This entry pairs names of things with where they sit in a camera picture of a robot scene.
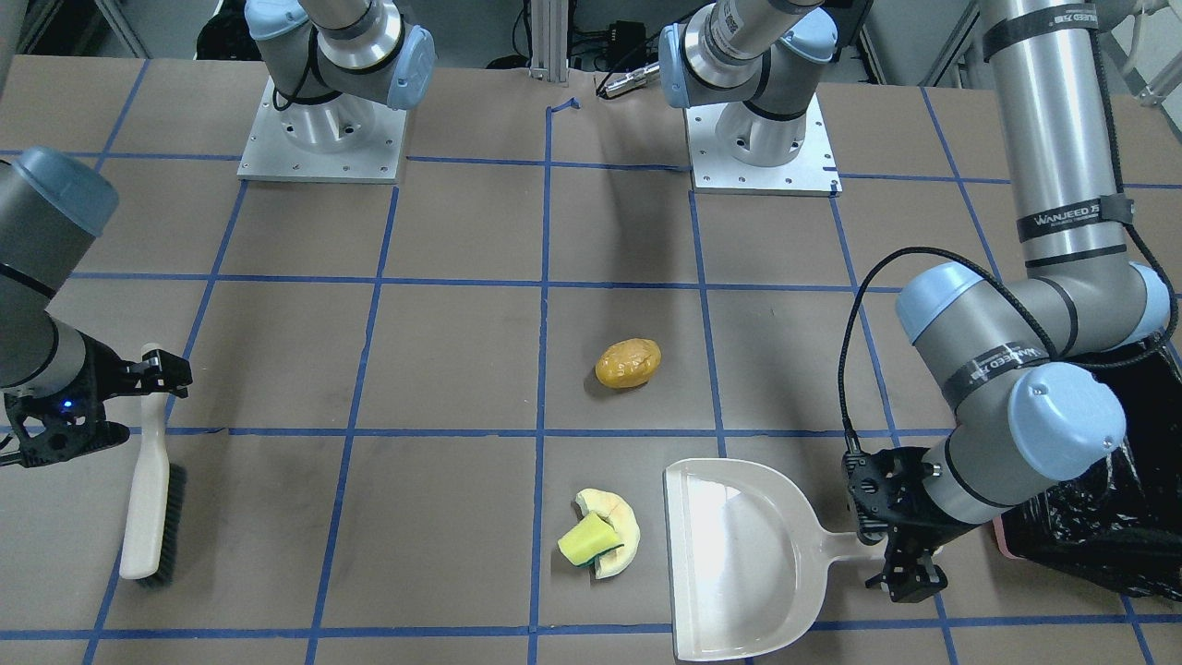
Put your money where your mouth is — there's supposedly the white brush with black bristles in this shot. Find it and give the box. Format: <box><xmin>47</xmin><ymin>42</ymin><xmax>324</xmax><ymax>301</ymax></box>
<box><xmin>119</xmin><ymin>344</ymin><xmax>188</xmax><ymax>589</ymax></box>

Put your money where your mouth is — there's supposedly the black lined trash bin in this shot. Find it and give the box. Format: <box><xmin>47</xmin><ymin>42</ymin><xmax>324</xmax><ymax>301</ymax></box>
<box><xmin>994</xmin><ymin>350</ymin><xmax>1181</xmax><ymax>601</ymax></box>

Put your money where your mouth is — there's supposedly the white plastic dustpan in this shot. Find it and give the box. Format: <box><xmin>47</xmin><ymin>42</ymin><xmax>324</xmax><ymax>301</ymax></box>
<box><xmin>664</xmin><ymin>458</ymin><xmax>884</xmax><ymax>661</ymax></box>

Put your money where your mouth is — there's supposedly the yellow green sponge piece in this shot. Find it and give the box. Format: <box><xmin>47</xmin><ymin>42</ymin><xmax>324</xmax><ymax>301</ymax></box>
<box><xmin>557</xmin><ymin>513</ymin><xmax>624</xmax><ymax>567</ymax></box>

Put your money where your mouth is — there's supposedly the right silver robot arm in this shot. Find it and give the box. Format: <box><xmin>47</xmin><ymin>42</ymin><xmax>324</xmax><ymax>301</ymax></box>
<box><xmin>1</xmin><ymin>1</ymin><xmax>439</xmax><ymax>468</ymax></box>

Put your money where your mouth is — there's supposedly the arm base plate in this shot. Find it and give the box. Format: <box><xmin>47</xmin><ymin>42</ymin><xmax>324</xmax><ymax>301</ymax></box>
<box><xmin>684</xmin><ymin>94</ymin><xmax>843</xmax><ymax>197</ymax></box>
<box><xmin>238</xmin><ymin>80</ymin><xmax>409</xmax><ymax>185</ymax></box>

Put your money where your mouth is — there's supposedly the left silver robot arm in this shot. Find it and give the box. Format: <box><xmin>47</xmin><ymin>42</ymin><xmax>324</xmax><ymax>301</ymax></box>
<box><xmin>836</xmin><ymin>1</ymin><xmax>1178</xmax><ymax>604</ymax></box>

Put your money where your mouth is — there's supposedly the aluminium frame post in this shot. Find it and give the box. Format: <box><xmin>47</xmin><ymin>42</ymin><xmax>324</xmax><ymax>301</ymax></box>
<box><xmin>527</xmin><ymin>0</ymin><xmax>571</xmax><ymax>87</ymax></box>

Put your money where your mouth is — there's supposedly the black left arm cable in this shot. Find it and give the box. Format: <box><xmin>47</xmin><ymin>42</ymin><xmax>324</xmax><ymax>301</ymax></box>
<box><xmin>837</xmin><ymin>247</ymin><xmax>1054</xmax><ymax>454</ymax></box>

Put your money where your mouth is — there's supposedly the yellow toy potato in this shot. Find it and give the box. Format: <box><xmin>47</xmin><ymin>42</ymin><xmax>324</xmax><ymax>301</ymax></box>
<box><xmin>595</xmin><ymin>338</ymin><xmax>663</xmax><ymax>389</ymax></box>

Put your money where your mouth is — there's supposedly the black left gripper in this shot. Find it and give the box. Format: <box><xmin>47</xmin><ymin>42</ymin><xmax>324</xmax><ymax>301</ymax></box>
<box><xmin>842</xmin><ymin>446</ymin><xmax>966</xmax><ymax>604</ymax></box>

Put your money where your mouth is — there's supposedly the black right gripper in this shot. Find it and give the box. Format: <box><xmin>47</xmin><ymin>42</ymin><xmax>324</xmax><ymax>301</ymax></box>
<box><xmin>5</xmin><ymin>337</ymin><xmax>193</xmax><ymax>468</ymax></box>

